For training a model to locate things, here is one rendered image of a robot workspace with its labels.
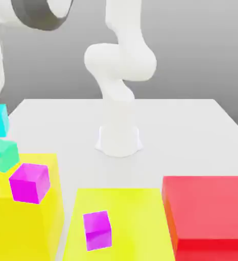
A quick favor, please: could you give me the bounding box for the small magenta cube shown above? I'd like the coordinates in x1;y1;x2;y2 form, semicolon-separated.
8;162;51;205
82;210;113;252

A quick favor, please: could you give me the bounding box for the small green cube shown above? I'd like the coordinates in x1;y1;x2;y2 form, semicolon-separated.
0;139;20;173

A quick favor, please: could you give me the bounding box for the tall large yellow box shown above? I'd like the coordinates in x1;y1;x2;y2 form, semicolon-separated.
0;152;65;261

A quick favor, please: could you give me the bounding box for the large red box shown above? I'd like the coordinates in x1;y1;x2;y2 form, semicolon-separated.
161;175;238;261

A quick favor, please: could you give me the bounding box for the flat large yellow box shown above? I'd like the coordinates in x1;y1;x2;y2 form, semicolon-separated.
62;187;176;261

